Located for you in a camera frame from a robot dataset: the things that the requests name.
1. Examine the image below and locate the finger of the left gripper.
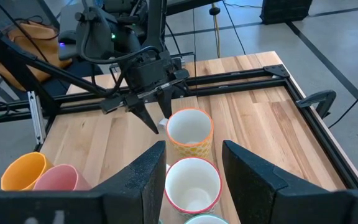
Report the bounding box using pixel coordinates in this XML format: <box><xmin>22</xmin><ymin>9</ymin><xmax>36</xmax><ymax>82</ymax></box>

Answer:
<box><xmin>157</xmin><ymin>86</ymin><xmax>176</xmax><ymax>120</ymax></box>
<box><xmin>124</xmin><ymin>94</ymin><xmax>160</xmax><ymax>135</ymax></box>

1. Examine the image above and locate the brown bag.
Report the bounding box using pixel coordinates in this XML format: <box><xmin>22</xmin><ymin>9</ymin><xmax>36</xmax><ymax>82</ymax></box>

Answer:
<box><xmin>0</xmin><ymin>21</ymin><xmax>73</xmax><ymax>91</ymax></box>

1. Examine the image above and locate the silver aluminium bracket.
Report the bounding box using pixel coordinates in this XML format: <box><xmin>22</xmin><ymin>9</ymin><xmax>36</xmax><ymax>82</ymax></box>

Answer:
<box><xmin>27</xmin><ymin>90</ymin><xmax>47</xmax><ymax>144</ymax></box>

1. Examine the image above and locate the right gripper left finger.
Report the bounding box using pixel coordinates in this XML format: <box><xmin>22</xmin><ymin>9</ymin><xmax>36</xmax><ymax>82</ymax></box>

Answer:
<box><xmin>91</xmin><ymin>140</ymin><xmax>167</xmax><ymax>224</ymax></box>

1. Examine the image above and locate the black gantry frame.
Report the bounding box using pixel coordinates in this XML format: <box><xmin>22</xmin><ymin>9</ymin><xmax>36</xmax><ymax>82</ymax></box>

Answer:
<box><xmin>0</xmin><ymin>9</ymin><xmax>114</xmax><ymax>125</ymax></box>

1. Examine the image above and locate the yellow cable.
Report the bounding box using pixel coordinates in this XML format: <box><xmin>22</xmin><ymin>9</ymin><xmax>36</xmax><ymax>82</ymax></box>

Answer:
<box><xmin>209</xmin><ymin>5</ymin><xmax>221</xmax><ymax>59</ymax></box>

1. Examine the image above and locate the pink mug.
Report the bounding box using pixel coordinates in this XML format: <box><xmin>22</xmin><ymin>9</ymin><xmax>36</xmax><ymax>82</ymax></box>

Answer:
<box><xmin>32</xmin><ymin>164</ymin><xmax>92</xmax><ymax>192</ymax></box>

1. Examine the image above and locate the black table clamp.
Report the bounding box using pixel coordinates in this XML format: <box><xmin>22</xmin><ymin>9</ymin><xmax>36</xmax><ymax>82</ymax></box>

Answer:
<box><xmin>296</xmin><ymin>89</ymin><xmax>337</xmax><ymax>119</ymax></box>

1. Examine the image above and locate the black floor cable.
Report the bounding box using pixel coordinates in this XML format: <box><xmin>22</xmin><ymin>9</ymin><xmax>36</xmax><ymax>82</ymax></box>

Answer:
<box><xmin>327</xmin><ymin>78</ymin><xmax>358</xmax><ymax>129</ymax></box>
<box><xmin>221</xmin><ymin>0</ymin><xmax>247</xmax><ymax>56</ymax></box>

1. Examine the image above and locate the yellow mug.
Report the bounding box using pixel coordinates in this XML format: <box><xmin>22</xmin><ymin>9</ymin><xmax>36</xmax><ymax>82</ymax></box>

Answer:
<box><xmin>1</xmin><ymin>151</ymin><xmax>54</xmax><ymax>192</ymax></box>

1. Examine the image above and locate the white mug orange rim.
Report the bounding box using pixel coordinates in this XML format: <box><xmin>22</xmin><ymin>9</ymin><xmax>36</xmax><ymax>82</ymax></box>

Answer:
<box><xmin>157</xmin><ymin>108</ymin><xmax>214</xmax><ymax>159</ymax></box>

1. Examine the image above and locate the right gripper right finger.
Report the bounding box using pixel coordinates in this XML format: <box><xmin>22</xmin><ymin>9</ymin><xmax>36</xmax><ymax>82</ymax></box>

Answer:
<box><xmin>222</xmin><ymin>139</ymin><xmax>332</xmax><ymax>224</ymax></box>

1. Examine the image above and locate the teal mug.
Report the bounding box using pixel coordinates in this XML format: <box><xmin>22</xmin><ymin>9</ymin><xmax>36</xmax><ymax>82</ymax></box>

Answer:
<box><xmin>183</xmin><ymin>213</ymin><xmax>229</xmax><ymax>224</ymax></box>

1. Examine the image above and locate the white mug red rim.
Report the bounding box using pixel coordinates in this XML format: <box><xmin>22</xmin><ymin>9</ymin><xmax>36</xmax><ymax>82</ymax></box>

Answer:
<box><xmin>163</xmin><ymin>156</ymin><xmax>223</xmax><ymax>217</ymax></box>

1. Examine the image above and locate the black equipment case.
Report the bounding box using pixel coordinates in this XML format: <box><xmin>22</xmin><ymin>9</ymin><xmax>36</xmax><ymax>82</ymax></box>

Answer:
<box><xmin>259</xmin><ymin>0</ymin><xmax>313</xmax><ymax>25</ymax></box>

